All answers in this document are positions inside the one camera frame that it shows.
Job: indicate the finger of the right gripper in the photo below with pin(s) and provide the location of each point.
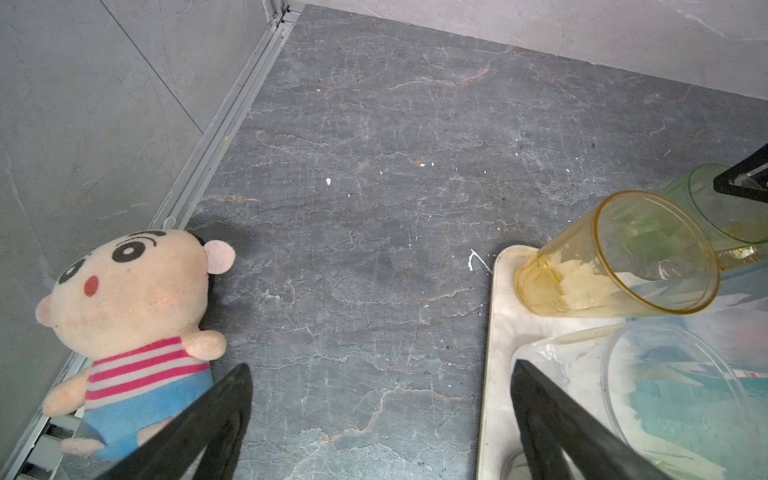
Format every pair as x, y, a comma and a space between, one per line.
747, 179

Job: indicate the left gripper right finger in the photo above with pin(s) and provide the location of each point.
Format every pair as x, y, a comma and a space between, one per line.
559, 436

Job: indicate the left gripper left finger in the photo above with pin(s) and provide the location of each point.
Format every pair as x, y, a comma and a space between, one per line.
211, 431

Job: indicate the short green glass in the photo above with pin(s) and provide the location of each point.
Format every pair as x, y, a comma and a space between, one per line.
729, 222

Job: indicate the dark grey glass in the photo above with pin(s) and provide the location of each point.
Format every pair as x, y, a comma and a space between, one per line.
515, 467

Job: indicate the tall yellow glass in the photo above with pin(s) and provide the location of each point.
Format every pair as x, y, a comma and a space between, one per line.
636, 254

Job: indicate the clear glass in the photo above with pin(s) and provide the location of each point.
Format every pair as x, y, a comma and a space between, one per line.
599, 368

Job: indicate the blue glass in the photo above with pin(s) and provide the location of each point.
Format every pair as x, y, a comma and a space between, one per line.
735, 323

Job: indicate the beige plastic tray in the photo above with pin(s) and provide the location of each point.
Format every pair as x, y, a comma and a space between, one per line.
511, 326

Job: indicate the teal glass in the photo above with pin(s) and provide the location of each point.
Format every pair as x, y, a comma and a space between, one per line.
706, 430

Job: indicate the pink plush doll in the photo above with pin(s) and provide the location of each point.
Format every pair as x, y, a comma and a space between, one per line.
133, 308

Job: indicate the aluminium rail frame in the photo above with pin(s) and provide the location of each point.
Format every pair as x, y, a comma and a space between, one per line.
114, 118

